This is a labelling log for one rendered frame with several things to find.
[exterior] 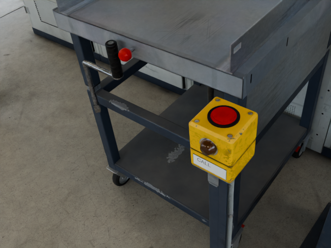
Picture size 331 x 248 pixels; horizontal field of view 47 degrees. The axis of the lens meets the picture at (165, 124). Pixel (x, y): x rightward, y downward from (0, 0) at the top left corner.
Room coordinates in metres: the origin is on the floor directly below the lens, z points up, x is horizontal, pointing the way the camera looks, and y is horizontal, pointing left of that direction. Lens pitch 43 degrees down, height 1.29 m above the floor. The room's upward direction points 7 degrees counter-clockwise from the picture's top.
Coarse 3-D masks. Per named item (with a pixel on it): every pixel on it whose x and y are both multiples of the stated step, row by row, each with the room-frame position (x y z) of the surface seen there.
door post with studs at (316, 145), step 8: (328, 88) 1.10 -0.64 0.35; (328, 96) 1.10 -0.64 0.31; (328, 104) 1.09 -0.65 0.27; (328, 112) 1.09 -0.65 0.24; (320, 120) 1.10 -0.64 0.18; (328, 120) 1.08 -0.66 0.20; (320, 128) 1.10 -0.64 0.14; (320, 136) 1.09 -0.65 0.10; (312, 144) 1.11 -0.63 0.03; (320, 144) 1.09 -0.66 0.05; (320, 152) 1.08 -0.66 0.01
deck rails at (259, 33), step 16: (64, 0) 1.03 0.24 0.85; (80, 0) 1.07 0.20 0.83; (288, 0) 0.82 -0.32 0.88; (304, 0) 0.89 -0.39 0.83; (272, 16) 0.76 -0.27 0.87; (288, 16) 0.83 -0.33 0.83; (256, 32) 0.71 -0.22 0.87; (272, 32) 0.77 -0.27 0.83; (240, 48) 0.66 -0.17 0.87; (256, 48) 0.71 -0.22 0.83; (224, 64) 0.66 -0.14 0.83; (240, 64) 0.66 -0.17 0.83
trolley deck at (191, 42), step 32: (96, 0) 1.07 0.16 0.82; (128, 0) 1.04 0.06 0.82; (160, 0) 1.01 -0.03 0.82; (192, 0) 0.99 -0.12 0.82; (224, 0) 0.97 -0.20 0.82; (256, 0) 0.94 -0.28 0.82; (320, 0) 0.89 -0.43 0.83; (96, 32) 0.92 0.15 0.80; (128, 32) 0.86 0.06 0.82; (160, 32) 0.84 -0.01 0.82; (192, 32) 0.82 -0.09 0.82; (224, 32) 0.80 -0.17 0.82; (288, 32) 0.76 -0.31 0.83; (160, 64) 0.77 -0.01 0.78; (192, 64) 0.70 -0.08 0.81; (256, 64) 0.65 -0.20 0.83
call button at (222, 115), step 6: (216, 108) 0.44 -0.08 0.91; (222, 108) 0.44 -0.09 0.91; (228, 108) 0.44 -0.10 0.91; (216, 114) 0.43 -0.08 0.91; (222, 114) 0.42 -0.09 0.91; (228, 114) 0.42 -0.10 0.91; (234, 114) 0.42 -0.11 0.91; (216, 120) 0.41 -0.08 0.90; (222, 120) 0.41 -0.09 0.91; (228, 120) 0.41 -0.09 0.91; (234, 120) 0.41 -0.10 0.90
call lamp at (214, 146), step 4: (200, 140) 0.40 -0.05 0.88; (204, 140) 0.40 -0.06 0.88; (208, 140) 0.39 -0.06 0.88; (200, 144) 0.40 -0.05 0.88; (204, 144) 0.39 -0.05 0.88; (208, 144) 0.39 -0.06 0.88; (212, 144) 0.39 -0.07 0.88; (200, 148) 0.39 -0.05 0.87; (204, 148) 0.39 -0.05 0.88; (208, 148) 0.38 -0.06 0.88; (212, 148) 0.38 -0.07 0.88; (216, 148) 0.38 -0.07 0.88; (204, 152) 0.38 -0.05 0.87; (208, 152) 0.38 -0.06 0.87; (212, 152) 0.38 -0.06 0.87; (216, 152) 0.38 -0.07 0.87
